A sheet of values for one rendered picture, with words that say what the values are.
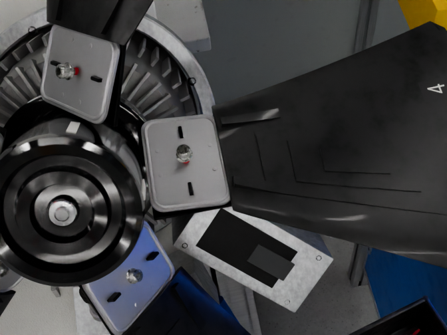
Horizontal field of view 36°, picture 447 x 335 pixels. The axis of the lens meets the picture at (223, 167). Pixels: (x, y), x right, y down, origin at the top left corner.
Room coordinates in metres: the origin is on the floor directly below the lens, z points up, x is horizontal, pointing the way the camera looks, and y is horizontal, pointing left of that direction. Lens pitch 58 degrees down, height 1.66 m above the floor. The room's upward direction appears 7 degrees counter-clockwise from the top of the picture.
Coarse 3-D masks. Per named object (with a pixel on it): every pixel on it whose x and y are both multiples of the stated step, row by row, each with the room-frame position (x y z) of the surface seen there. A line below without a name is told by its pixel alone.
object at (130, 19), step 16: (48, 0) 0.42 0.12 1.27; (64, 0) 0.41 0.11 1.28; (80, 0) 0.40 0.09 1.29; (96, 0) 0.39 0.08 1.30; (112, 0) 0.38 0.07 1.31; (128, 0) 0.37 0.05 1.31; (144, 0) 0.36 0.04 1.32; (48, 16) 0.41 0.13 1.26; (64, 16) 0.40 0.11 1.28; (80, 16) 0.39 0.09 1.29; (96, 16) 0.38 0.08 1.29; (112, 16) 0.37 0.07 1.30; (128, 16) 0.36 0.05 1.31; (80, 32) 0.38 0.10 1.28; (96, 32) 0.36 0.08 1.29; (112, 32) 0.36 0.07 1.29; (128, 32) 0.35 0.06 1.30
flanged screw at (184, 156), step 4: (184, 144) 0.32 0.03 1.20; (180, 148) 0.31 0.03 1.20; (184, 148) 0.31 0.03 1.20; (188, 148) 0.31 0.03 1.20; (180, 152) 0.31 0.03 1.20; (184, 152) 0.31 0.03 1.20; (188, 152) 0.31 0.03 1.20; (176, 156) 0.31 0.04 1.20; (180, 156) 0.31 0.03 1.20; (184, 156) 0.30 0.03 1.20; (188, 156) 0.31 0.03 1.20; (180, 160) 0.31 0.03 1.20; (184, 160) 0.30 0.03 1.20; (188, 160) 0.30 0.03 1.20
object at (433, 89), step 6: (438, 78) 0.37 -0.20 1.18; (444, 78) 0.37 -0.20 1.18; (420, 84) 0.36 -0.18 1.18; (426, 84) 0.36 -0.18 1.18; (432, 84) 0.36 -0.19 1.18; (438, 84) 0.36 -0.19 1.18; (444, 84) 0.36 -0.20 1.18; (426, 90) 0.36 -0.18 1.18; (432, 90) 0.36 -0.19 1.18; (438, 90) 0.36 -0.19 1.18; (444, 90) 0.36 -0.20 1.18; (426, 96) 0.35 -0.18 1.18; (432, 96) 0.35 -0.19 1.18; (438, 96) 0.35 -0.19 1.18; (444, 96) 0.35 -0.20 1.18
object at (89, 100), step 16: (64, 32) 0.40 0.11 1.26; (48, 48) 0.40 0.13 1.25; (64, 48) 0.38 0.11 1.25; (80, 48) 0.37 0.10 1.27; (96, 48) 0.36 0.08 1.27; (112, 48) 0.35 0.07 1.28; (48, 64) 0.39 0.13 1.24; (80, 64) 0.36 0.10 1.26; (96, 64) 0.35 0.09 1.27; (112, 64) 0.34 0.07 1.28; (48, 80) 0.37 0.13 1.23; (64, 80) 0.36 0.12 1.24; (80, 80) 0.35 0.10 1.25; (112, 80) 0.33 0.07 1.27; (48, 96) 0.36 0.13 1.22; (64, 96) 0.35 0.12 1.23; (80, 96) 0.34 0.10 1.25; (96, 96) 0.33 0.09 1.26; (80, 112) 0.33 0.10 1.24; (96, 112) 0.32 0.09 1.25
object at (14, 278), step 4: (0, 260) 0.26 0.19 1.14; (12, 272) 0.26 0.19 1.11; (8, 276) 0.26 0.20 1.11; (12, 276) 0.26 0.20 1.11; (16, 276) 0.26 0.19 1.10; (20, 276) 0.27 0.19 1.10; (0, 280) 0.26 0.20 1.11; (4, 280) 0.26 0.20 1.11; (8, 280) 0.26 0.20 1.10; (12, 280) 0.26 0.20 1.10; (16, 280) 0.26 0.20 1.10; (20, 280) 0.26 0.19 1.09; (0, 284) 0.26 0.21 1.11; (4, 284) 0.26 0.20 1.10; (8, 284) 0.26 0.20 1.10; (12, 284) 0.26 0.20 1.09; (16, 284) 0.26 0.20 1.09; (0, 288) 0.26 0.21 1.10; (4, 288) 0.26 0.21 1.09; (8, 288) 0.26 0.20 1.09
